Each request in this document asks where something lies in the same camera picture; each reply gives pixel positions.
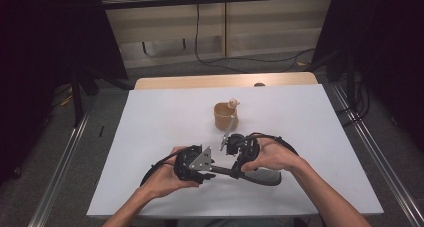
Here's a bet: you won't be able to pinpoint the metal floor rail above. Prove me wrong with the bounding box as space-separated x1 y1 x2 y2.
329 81 424 227
28 90 98 227

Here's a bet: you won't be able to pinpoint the light wooden table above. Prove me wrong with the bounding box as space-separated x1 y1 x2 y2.
133 71 319 91

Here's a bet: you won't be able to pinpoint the black curtain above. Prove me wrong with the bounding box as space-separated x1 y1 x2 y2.
0 0 129 188
311 0 424 151

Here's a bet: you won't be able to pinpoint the white table cover board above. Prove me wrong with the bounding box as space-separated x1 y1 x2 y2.
85 83 385 220

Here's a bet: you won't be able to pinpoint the person's left hand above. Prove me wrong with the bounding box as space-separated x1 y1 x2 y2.
146 146 201 200

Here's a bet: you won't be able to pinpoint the hand-held gripper cable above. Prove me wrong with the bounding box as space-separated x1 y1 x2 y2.
139 151 188 188
244 132 300 156

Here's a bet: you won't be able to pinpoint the left hand-held gripper cable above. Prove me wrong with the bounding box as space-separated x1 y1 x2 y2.
139 151 188 188

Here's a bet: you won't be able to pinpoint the black metal stand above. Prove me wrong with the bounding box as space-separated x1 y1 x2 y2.
344 51 358 110
70 66 101 128

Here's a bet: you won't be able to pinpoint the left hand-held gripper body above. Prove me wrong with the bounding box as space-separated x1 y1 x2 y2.
173 144 216 184

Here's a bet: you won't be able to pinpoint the brown cup with small figure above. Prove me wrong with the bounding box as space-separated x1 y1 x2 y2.
213 98 240 132

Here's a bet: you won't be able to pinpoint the long black floor cable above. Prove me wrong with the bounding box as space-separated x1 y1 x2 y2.
194 0 317 74

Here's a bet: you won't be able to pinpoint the person's right hand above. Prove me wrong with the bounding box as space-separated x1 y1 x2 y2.
240 138 306 174

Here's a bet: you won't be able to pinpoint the black horizontal bar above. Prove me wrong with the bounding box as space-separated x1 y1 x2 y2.
99 0 334 11

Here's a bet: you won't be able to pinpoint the right hand-held gripper cable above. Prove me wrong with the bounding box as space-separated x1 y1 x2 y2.
244 132 300 156

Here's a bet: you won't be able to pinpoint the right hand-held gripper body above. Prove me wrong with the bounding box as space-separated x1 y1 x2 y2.
219 115 262 165

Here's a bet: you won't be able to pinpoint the bundle of black floor cables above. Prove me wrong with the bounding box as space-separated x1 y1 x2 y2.
334 73 372 128

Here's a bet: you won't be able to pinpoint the person's trousers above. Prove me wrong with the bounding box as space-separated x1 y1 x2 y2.
164 217 309 227

